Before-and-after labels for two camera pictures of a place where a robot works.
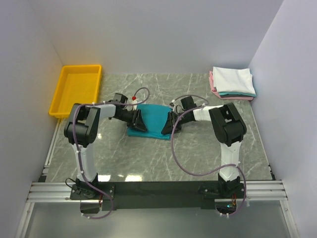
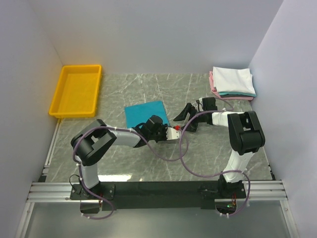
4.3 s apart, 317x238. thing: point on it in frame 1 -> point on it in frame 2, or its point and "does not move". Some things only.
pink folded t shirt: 227,98 does not move
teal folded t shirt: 237,93 does not move
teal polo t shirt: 155,117 does not move
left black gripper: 134,119 -> 162,132
